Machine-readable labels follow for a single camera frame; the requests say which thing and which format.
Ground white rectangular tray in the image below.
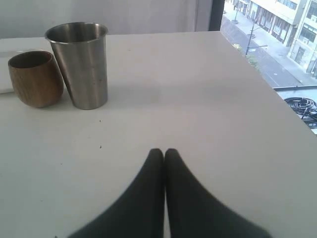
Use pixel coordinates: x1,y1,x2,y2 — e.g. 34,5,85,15
0,50,25,94

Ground brown wooden bowl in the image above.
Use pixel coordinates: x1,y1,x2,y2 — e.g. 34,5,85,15
8,51,64,108

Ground coiled black cables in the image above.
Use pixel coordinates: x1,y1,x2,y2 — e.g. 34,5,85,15
283,97,317,129

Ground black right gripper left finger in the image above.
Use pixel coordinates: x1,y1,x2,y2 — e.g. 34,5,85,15
71,148,165,238

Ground stainless steel cup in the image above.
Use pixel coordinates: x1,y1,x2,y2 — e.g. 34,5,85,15
45,22,108,110

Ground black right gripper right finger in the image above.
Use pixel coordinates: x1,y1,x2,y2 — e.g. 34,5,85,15
164,148,271,238

